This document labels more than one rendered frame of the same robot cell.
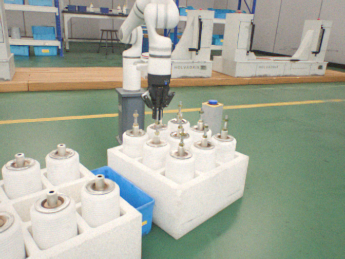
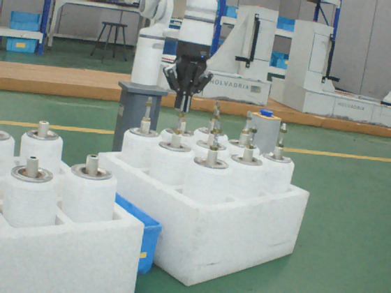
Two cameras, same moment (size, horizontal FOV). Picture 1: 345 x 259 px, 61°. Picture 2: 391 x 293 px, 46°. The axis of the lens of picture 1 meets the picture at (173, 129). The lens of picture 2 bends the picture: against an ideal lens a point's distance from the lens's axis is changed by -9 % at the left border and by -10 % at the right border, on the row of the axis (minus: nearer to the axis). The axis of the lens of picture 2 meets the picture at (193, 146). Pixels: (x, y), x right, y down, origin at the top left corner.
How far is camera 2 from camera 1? 0.22 m
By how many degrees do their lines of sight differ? 7
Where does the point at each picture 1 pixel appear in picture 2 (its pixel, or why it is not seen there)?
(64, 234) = (41, 217)
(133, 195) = not seen: hidden behind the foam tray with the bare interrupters
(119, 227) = (111, 231)
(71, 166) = (52, 153)
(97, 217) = (84, 211)
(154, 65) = (189, 28)
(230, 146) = (285, 170)
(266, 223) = (318, 284)
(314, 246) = not seen: outside the picture
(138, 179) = (140, 197)
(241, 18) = (316, 29)
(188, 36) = (237, 39)
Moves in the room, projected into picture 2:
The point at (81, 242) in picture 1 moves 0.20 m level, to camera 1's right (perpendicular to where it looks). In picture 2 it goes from (61, 233) to (183, 261)
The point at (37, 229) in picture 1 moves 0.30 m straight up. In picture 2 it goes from (11, 201) to (33, 14)
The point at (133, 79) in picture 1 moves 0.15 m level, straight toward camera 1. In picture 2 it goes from (149, 68) to (149, 72)
